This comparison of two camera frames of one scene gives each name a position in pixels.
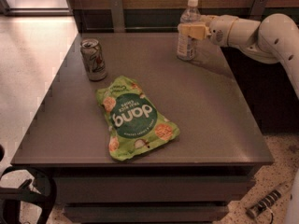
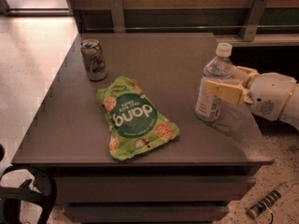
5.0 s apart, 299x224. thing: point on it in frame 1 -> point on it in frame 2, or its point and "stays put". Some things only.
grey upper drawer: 149,189 stays put
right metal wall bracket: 259,6 stays put
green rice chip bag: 134,122 stays put
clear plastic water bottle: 186,48 -> 217,70
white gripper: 219,31 -> 270,94
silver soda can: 94,60 stays put
